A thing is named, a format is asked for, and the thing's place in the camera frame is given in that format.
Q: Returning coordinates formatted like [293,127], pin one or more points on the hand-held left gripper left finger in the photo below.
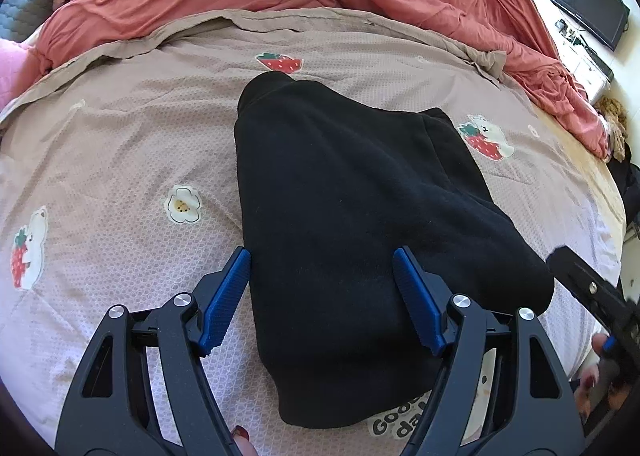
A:
[227,301]

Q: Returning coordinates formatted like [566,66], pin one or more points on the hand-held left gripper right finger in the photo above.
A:
[417,296]

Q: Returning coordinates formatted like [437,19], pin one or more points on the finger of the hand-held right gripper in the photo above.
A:
[575,273]

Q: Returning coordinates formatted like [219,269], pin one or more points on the beige strawberry bear printed blanket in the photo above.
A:
[125,135]

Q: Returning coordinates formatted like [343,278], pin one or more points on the white television cabinet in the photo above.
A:
[580,65]

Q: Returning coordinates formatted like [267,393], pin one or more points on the yellow bed sheet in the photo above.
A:
[595,186]

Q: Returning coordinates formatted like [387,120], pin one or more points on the dark cloth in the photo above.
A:
[629,186]

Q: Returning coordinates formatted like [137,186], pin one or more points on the person's left hand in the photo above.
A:
[246,442]

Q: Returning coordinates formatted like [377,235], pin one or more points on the person's right hand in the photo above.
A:
[589,388]

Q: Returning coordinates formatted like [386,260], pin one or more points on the black set-top box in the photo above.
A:
[597,63]

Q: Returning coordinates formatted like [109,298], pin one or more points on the black flat screen television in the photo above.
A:
[585,3]

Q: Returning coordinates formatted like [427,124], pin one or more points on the brown plush toy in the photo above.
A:
[614,120]

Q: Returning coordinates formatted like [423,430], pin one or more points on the black sweater with orange patches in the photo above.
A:
[350,211]

